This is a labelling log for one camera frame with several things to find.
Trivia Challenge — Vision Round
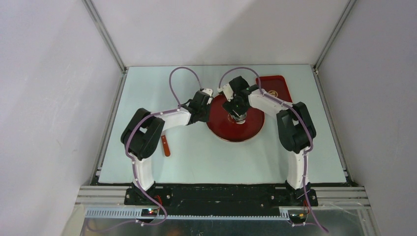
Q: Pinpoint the round red plate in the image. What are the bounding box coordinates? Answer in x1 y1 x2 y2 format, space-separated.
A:
207 95 265 142

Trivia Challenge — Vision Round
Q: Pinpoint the rectangular red tray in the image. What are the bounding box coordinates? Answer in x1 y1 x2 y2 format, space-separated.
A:
255 75 293 103

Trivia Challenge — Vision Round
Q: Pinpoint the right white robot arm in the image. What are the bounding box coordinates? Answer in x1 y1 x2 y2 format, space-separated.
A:
217 76 316 206

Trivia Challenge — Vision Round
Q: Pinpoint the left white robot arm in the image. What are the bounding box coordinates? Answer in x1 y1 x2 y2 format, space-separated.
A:
120 88 213 205

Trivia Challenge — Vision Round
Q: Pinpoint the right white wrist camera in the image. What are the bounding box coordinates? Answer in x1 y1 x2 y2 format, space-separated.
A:
217 83 235 102

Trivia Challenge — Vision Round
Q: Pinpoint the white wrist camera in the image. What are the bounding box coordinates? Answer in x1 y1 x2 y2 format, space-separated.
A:
200 88 213 97
217 83 235 102

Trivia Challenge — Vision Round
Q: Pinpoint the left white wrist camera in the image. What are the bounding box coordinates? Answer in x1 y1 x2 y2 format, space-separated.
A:
200 88 213 97

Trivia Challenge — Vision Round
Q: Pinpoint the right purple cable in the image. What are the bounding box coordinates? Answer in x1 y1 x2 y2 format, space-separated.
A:
217 66 329 233

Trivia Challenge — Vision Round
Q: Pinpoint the purple cable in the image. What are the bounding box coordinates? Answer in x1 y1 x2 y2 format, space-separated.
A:
125 66 203 227
217 66 329 233

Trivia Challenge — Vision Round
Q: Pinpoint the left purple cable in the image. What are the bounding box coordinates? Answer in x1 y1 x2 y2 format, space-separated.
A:
125 66 203 227

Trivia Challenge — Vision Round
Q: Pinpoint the metal scraper red handle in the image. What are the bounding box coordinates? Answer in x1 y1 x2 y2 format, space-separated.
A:
161 135 171 157

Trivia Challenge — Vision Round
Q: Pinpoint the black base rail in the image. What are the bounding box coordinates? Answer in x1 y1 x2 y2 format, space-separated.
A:
124 183 318 217

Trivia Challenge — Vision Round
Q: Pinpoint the aluminium frame front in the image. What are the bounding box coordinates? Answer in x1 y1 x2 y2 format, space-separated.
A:
76 184 370 221

